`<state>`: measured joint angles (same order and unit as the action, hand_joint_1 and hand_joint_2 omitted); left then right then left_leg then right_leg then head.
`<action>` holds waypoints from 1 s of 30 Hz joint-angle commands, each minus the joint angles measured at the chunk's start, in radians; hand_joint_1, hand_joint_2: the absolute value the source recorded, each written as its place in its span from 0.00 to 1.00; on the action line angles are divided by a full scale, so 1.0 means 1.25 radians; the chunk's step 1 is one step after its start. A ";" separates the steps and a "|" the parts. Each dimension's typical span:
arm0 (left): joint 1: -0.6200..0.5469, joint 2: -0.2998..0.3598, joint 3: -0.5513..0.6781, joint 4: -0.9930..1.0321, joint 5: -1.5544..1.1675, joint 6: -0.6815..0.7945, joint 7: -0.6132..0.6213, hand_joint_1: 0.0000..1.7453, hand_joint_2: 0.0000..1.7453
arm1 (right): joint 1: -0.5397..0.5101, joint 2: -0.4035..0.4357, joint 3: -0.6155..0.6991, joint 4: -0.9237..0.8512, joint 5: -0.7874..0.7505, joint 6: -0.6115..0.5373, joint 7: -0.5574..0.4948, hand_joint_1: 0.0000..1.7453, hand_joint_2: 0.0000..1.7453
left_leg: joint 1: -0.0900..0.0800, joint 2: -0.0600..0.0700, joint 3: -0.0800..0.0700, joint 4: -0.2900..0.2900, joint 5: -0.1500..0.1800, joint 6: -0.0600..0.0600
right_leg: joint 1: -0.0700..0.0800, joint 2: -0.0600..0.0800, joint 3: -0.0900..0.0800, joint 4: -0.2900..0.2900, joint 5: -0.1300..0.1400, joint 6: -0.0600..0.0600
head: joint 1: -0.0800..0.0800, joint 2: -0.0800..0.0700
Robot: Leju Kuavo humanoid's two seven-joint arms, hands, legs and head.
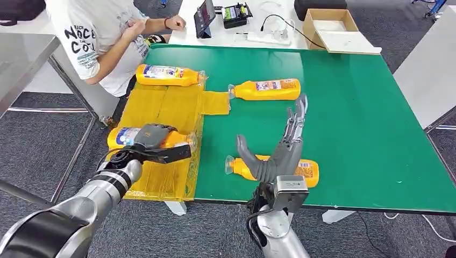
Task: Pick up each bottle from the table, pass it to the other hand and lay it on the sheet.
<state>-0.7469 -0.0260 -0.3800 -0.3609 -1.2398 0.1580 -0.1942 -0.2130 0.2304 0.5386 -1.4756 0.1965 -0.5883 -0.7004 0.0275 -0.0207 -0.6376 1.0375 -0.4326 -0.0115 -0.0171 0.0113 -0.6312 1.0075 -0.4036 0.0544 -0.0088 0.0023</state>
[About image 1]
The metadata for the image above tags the cardboard box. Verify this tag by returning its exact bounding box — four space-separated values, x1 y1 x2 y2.
302 8 359 51

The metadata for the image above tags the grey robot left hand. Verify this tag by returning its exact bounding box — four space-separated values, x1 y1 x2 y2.
133 123 193 165

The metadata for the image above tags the person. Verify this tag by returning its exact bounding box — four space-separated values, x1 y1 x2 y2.
45 0 187 98

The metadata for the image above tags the black yellow strap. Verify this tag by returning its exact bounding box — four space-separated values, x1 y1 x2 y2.
144 34 167 46

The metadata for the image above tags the clear plastic packet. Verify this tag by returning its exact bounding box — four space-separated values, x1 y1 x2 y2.
246 29 292 46

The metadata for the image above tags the dark tablet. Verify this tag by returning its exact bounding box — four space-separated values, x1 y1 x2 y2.
193 0 217 39

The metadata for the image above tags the blue frame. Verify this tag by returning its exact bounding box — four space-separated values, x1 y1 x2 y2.
410 0 447 19

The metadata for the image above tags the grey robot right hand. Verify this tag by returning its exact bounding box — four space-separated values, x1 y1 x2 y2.
236 93 309 183

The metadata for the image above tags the white table foot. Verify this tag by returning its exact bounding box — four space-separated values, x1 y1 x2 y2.
322 209 357 225
163 201 188 217

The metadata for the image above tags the black bag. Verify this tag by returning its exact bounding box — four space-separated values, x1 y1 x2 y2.
0 0 47 27

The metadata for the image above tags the green mat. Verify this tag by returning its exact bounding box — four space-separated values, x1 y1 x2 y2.
142 43 456 215

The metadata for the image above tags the white floor cable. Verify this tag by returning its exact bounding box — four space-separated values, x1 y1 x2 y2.
382 212 456 243

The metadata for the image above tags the person's right hand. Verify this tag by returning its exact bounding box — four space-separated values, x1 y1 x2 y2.
121 18 147 42

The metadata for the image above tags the person's left hand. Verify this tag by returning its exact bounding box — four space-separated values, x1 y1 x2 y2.
164 15 187 32

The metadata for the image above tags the white flat board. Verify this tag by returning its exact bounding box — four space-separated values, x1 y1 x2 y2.
316 30 382 55

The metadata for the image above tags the orange drink bottle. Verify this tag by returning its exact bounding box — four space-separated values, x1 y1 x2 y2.
224 155 320 189
106 126 198 151
227 78 302 102
135 63 207 88

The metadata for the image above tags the pale grey table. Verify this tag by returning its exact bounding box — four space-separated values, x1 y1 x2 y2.
392 6 456 134

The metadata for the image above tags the yellow sheet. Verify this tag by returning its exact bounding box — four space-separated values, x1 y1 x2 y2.
117 83 231 202

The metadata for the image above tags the black label printer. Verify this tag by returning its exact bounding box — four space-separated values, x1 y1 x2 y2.
222 2 254 30

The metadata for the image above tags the grey metal table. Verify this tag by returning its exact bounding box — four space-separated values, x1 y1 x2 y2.
0 33 97 211

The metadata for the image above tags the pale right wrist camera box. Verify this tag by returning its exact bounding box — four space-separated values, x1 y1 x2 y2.
272 175 310 214

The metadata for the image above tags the black floor cable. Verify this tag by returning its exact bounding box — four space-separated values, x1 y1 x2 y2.
355 213 394 258

